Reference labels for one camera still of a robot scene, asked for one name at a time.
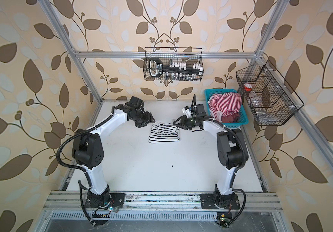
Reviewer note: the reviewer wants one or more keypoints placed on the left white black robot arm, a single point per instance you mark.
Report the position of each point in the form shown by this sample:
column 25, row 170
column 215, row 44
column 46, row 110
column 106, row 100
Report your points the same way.
column 88, row 150

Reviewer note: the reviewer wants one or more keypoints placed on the back black wire basket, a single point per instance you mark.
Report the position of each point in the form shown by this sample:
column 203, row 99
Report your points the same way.
column 184, row 54

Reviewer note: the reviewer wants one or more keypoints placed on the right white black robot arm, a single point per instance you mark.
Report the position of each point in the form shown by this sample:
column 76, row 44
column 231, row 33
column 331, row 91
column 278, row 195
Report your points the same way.
column 232, row 155

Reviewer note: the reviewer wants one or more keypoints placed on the black wire basket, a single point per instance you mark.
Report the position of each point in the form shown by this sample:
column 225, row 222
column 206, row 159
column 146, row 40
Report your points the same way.
column 276, row 101
column 184, row 54

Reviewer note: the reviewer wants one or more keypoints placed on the right black wire basket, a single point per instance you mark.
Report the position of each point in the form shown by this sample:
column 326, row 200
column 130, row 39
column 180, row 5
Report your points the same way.
column 276, row 101

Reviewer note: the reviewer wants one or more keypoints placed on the aluminium front rail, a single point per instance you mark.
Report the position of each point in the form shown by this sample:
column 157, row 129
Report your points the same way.
column 166, row 201

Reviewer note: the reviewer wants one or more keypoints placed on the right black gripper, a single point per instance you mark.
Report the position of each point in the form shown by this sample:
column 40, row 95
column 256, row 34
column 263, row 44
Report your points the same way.
column 183, row 123

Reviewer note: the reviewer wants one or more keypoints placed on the red white striped tank top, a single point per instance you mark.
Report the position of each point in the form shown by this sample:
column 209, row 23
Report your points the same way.
column 225, row 107

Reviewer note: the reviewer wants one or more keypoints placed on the black white striped tank top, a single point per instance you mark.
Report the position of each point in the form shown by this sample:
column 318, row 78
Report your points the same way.
column 164, row 133

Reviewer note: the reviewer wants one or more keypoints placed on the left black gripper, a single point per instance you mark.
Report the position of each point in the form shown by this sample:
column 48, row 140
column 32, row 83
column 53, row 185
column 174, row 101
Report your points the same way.
column 149, row 118

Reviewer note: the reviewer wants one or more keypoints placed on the black white handled tool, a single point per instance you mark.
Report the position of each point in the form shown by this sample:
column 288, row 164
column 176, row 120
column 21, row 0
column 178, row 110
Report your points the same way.
column 155, row 67

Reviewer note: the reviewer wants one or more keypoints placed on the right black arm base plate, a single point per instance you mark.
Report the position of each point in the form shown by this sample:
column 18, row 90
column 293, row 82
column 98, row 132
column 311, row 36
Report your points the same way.
column 224, row 202

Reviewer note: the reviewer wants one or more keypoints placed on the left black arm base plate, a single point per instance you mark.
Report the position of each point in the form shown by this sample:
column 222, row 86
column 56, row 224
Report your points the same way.
column 106, row 200

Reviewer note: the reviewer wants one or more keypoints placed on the teal plastic basket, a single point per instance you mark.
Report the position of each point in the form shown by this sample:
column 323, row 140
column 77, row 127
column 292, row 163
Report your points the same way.
column 243, row 120

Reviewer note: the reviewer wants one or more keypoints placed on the red capped plastic bottle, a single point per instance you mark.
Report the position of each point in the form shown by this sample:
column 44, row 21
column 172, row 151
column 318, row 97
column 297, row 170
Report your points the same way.
column 249, row 90

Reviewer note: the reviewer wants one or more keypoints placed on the black vial rack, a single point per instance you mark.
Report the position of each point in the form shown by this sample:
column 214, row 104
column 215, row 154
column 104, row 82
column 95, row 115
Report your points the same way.
column 181, row 71

